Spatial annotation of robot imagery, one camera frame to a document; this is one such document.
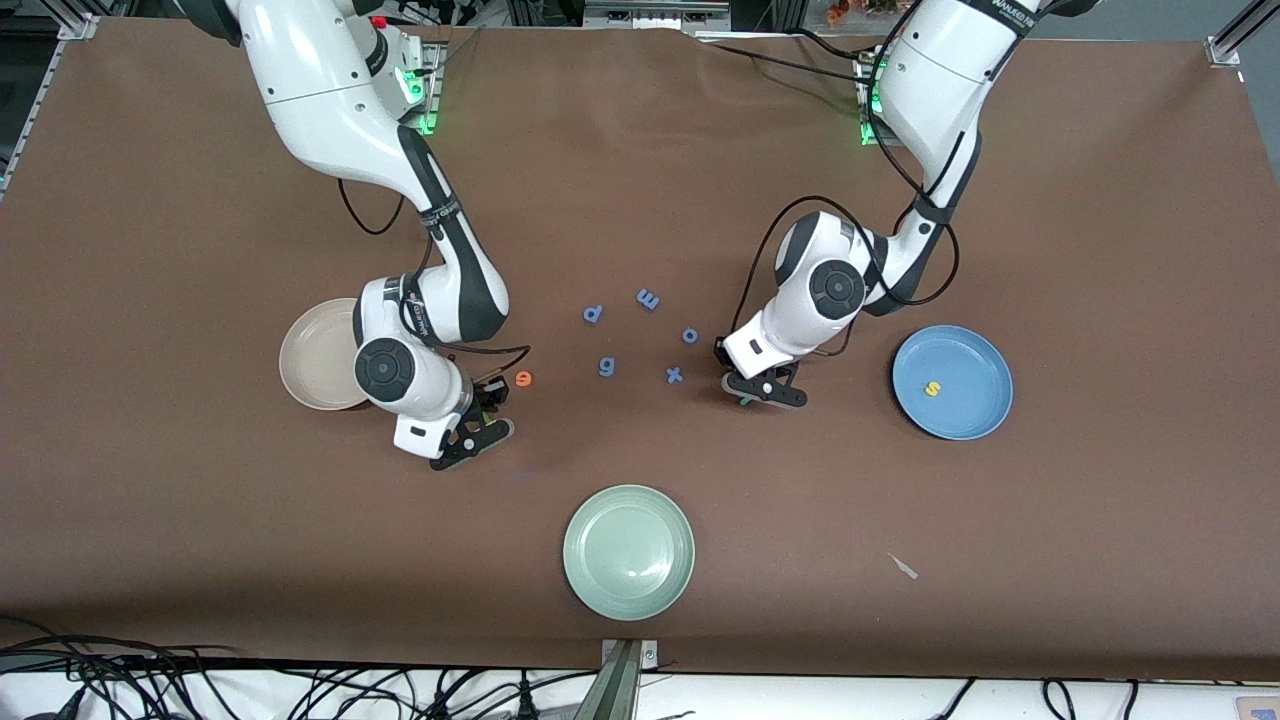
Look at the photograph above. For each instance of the green plate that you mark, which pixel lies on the green plate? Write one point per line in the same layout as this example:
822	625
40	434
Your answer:
628	552

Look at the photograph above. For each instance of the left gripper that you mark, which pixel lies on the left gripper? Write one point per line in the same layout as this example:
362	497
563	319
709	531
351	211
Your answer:
721	355

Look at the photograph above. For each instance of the beige plate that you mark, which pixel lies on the beige plate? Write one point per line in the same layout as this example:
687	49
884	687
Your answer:
310	355

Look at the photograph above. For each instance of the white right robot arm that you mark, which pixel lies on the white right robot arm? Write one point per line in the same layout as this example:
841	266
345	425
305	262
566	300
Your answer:
320	100

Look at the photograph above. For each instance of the aluminium frame rail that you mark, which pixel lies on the aluminium frame rail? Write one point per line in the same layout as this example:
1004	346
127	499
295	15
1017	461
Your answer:
1225	52
80	25

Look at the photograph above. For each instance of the grey metal device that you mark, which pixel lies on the grey metal device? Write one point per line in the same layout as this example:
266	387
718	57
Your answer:
650	15

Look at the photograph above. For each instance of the small white paper scrap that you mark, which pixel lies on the small white paper scrap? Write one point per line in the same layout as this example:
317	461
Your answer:
905	568

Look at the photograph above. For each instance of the aluminium camera mount post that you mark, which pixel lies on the aluminium camera mount post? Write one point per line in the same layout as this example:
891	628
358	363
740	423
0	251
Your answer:
620	690

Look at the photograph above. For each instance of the brown table cover sheet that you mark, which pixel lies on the brown table cover sheet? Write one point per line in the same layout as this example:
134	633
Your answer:
200	520

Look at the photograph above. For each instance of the blue foam letter p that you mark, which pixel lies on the blue foam letter p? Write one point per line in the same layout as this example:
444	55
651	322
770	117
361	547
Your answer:
593	315

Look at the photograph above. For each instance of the blue foam letter m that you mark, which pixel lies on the blue foam letter m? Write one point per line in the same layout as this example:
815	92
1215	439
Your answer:
648	299

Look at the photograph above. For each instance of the small orange decoration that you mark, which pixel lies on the small orange decoration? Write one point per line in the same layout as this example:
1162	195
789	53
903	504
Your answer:
838	10

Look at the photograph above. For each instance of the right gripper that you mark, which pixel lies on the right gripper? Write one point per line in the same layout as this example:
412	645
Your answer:
487	396

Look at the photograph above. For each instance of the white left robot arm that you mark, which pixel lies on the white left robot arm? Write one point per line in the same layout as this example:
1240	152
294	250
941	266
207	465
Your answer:
940	90

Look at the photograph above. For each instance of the blue plate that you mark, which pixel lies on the blue plate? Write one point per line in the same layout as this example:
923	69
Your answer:
970	410

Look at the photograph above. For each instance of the right arm aluminium base plate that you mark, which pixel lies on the right arm aluminium base plate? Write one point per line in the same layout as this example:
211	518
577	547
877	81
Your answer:
430	100

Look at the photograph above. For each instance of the tan cardboard piece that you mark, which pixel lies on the tan cardboard piece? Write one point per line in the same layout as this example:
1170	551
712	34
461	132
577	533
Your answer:
1260	708

